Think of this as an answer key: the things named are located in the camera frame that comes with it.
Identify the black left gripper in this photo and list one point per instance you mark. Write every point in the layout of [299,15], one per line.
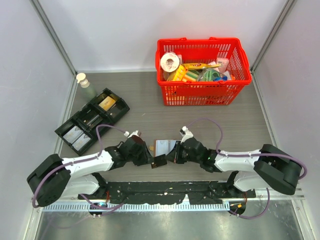
[146,157]

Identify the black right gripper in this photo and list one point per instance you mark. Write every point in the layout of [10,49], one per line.
[174,155]

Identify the brown leather card holder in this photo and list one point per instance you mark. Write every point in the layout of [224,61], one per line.
[162,146]

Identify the black credit card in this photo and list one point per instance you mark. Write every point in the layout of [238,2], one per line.
[158,161]

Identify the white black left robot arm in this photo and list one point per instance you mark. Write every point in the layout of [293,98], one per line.
[58,177]

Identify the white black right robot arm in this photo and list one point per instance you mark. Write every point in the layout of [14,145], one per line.
[267,167]

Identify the silver card in tray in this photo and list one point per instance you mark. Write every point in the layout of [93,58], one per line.
[73,134]
[81,142]

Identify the gold card in tray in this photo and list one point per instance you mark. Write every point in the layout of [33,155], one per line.
[107,103]

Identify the black card organizer tray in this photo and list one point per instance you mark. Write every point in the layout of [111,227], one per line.
[91,115]

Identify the green soap pump bottle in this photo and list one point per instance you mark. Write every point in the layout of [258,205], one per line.
[88,90]

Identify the yellow green sponge pack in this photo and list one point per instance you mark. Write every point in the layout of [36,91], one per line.
[188,76]

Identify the green round package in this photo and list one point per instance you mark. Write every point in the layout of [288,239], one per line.
[208,75]

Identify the blue packet in basket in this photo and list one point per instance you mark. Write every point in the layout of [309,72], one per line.
[223,78]

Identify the yellow snack packet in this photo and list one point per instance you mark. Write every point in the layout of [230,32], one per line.
[199,66]

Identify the pink white box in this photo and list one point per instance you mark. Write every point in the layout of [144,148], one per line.
[223,62]

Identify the red plastic shopping basket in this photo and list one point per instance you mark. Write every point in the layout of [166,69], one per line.
[203,51]

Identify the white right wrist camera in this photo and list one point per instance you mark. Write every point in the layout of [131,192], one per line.
[186,134]

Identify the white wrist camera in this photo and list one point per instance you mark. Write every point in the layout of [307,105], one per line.
[186,134]
[134,133]

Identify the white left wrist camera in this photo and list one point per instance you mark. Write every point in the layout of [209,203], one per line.
[134,133]

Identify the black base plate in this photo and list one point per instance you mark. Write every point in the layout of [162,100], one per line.
[168,192]

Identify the aluminium rail frame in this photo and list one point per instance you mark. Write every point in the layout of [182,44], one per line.
[81,203]

